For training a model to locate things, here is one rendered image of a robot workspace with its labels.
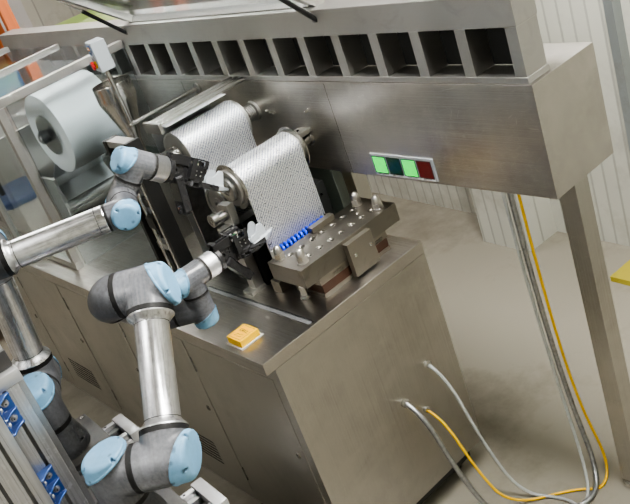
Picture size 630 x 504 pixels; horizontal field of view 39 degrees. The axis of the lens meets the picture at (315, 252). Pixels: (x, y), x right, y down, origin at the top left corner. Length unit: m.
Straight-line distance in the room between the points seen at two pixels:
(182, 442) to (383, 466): 0.98
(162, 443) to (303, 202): 1.00
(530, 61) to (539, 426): 1.59
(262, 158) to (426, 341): 0.77
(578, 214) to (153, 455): 1.25
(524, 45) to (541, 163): 0.29
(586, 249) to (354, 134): 0.73
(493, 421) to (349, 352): 0.94
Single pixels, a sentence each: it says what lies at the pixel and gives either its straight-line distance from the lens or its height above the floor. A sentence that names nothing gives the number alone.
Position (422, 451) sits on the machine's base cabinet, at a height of 0.25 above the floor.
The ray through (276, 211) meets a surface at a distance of 2.68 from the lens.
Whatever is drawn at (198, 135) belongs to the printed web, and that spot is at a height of 1.38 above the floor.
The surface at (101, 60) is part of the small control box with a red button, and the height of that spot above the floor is 1.65.
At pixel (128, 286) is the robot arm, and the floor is 1.30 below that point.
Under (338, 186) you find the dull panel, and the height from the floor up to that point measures 1.08.
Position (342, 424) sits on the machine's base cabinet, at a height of 0.56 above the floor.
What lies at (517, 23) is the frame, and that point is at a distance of 2.09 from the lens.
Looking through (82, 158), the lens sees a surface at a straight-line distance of 3.48.
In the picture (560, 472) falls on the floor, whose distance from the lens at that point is 3.15.
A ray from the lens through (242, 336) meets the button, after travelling 2.54.
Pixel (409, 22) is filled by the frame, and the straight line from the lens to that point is 2.29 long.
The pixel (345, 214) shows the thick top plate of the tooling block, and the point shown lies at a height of 1.03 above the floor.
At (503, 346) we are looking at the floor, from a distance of 3.75.
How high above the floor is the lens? 2.15
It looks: 26 degrees down
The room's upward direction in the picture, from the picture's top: 20 degrees counter-clockwise
